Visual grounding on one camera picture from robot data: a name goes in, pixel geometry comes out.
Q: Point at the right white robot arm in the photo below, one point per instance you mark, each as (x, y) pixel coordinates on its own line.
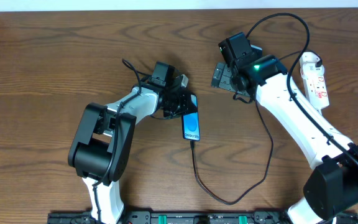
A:
(332, 186)

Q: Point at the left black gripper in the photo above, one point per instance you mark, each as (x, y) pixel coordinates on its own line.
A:
(184, 101)

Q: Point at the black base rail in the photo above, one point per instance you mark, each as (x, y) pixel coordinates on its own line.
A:
(145, 217)

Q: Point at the blue Galaxy smartphone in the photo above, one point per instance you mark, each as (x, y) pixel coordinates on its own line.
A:
(190, 120)

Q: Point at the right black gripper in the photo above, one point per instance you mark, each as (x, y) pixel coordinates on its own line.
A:
(224, 78)

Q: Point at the white power strip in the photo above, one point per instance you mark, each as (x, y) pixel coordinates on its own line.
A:
(312, 72)

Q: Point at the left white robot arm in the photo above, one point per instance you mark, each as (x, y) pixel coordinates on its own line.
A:
(101, 145)

